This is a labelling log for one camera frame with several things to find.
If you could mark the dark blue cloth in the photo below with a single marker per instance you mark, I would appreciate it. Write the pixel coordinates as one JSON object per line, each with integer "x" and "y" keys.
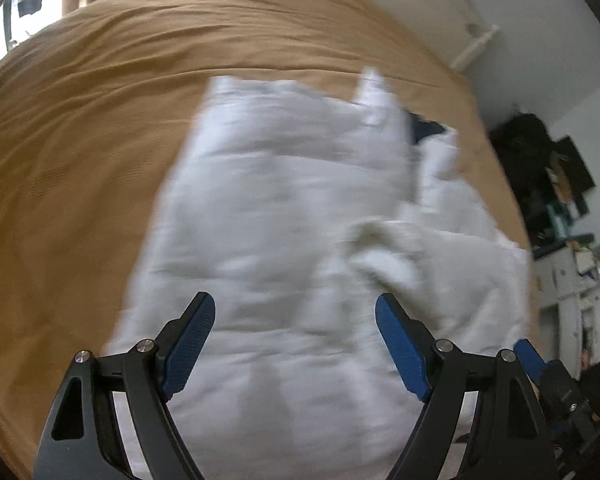
{"x": 426, "y": 127}

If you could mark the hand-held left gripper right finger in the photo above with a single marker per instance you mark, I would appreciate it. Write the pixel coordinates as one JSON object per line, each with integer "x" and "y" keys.
{"x": 399, "y": 345}

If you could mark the tan bed cover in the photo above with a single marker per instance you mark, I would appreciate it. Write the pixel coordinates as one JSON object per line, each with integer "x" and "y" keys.
{"x": 80, "y": 160}

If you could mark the black wall panel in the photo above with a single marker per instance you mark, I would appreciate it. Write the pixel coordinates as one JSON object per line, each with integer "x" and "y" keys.
{"x": 575, "y": 160}

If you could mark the white garment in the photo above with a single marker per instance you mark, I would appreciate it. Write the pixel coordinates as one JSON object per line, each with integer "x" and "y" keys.
{"x": 280, "y": 240}

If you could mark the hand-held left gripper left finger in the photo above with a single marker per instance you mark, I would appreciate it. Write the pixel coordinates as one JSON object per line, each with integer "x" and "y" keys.
{"x": 192, "y": 332}

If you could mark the white wall pipe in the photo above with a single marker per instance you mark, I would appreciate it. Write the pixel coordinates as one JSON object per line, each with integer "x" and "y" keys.
{"x": 475, "y": 47}

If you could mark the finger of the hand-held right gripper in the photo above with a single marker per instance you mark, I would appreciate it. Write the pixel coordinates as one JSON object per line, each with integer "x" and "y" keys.
{"x": 529, "y": 357}

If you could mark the white dresser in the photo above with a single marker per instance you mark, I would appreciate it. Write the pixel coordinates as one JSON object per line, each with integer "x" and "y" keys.
{"x": 570, "y": 280}

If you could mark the black backpack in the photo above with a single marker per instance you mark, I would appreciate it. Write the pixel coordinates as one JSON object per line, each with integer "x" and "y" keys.
{"x": 522, "y": 152}

